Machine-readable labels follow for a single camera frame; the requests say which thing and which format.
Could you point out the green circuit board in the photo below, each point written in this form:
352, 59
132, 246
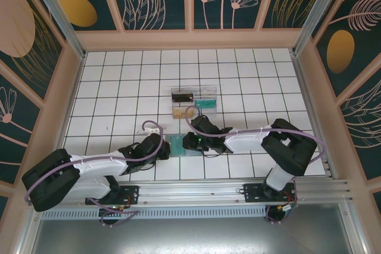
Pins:
287, 208

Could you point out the grey metal panel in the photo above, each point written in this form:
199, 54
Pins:
190, 236

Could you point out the aluminium frame post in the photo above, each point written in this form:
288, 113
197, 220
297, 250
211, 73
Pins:
320, 13
61, 19

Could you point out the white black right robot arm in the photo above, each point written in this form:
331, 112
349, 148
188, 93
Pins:
244, 142

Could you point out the black credit card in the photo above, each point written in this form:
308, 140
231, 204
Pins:
183, 97

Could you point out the gold credit card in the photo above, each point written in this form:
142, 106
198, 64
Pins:
179, 113

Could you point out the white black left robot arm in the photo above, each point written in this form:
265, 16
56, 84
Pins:
98, 164

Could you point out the teal credit card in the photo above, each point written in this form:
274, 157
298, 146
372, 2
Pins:
177, 147
206, 104

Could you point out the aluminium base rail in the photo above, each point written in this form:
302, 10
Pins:
193, 190

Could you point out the clear acrylic card holder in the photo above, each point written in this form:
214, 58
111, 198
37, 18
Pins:
208, 90

